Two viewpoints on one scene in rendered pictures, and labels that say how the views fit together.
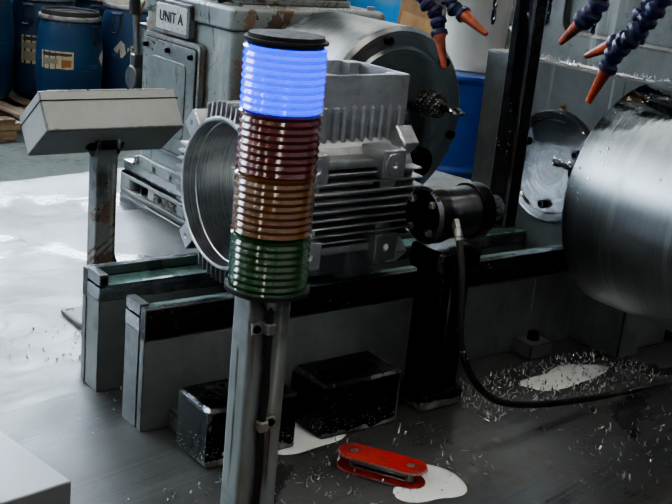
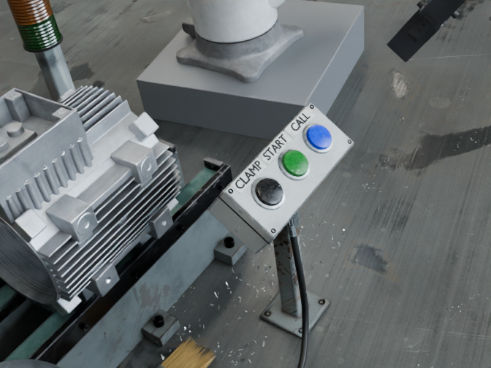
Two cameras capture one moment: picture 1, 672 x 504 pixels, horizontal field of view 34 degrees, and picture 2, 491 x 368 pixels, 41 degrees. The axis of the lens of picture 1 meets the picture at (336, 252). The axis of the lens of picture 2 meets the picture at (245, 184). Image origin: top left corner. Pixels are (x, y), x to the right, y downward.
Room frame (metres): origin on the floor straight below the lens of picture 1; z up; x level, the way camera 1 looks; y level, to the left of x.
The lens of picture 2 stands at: (1.78, 0.14, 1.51)
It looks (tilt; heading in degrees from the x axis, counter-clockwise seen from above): 41 degrees down; 169
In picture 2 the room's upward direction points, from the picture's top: 9 degrees counter-clockwise
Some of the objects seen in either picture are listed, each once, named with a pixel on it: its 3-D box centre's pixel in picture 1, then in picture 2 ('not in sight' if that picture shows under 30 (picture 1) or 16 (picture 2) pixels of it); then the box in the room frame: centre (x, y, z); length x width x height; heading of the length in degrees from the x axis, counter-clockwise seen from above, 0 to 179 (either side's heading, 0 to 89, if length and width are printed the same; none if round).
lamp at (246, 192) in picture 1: (273, 200); (28, 3); (0.77, 0.05, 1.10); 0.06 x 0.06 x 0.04
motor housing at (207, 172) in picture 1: (297, 187); (67, 196); (1.15, 0.05, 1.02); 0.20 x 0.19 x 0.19; 129
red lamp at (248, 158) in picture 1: (278, 140); not in sight; (0.77, 0.05, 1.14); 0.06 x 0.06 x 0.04
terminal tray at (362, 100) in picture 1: (335, 100); (14, 155); (1.18, 0.02, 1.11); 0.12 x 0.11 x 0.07; 129
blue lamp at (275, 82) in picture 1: (283, 77); not in sight; (0.77, 0.05, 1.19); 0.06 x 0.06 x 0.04
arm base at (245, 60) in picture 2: not in sight; (229, 32); (0.69, 0.37, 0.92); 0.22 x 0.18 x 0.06; 37
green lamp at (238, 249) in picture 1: (269, 259); (38, 29); (0.77, 0.05, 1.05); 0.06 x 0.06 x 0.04
